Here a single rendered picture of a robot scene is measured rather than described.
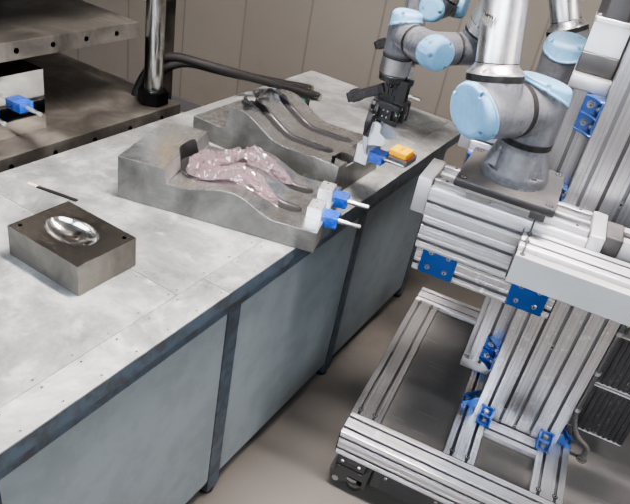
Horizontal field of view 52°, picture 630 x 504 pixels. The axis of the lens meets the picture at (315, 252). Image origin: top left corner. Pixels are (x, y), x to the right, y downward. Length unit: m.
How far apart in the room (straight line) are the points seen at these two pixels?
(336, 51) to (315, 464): 2.35
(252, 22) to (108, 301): 2.81
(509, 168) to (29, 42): 1.27
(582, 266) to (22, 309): 1.11
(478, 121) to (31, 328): 0.92
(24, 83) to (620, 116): 1.50
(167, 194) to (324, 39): 2.30
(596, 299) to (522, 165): 0.32
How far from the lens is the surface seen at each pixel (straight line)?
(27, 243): 1.39
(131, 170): 1.60
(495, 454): 2.04
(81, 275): 1.31
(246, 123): 1.87
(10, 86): 1.93
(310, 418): 2.22
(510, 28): 1.36
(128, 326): 1.26
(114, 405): 1.33
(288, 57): 3.85
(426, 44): 1.53
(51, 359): 1.20
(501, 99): 1.35
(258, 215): 1.51
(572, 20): 2.07
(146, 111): 2.19
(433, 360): 2.25
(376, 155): 1.72
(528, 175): 1.49
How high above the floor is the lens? 1.62
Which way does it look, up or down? 32 degrees down
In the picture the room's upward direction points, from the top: 11 degrees clockwise
